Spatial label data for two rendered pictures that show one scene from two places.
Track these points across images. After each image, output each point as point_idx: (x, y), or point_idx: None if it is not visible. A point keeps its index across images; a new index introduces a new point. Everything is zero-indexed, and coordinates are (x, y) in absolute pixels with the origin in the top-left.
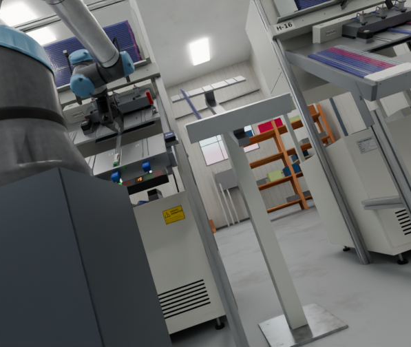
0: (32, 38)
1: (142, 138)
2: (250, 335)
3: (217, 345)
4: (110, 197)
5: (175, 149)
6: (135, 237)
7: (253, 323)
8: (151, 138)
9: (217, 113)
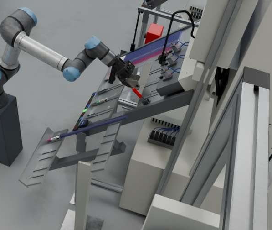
0: None
1: (214, 103)
2: (98, 211)
3: (107, 196)
4: None
5: (204, 143)
6: None
7: (110, 220)
8: (108, 113)
9: (85, 152)
